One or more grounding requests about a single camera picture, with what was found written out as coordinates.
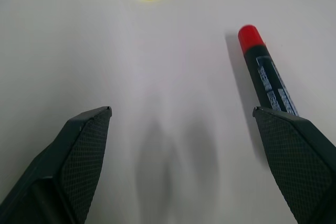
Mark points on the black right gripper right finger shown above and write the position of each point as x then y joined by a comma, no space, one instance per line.
296,166

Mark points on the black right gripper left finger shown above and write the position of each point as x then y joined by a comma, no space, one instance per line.
65,171

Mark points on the black marker with red cap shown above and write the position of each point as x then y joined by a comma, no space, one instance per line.
265,64

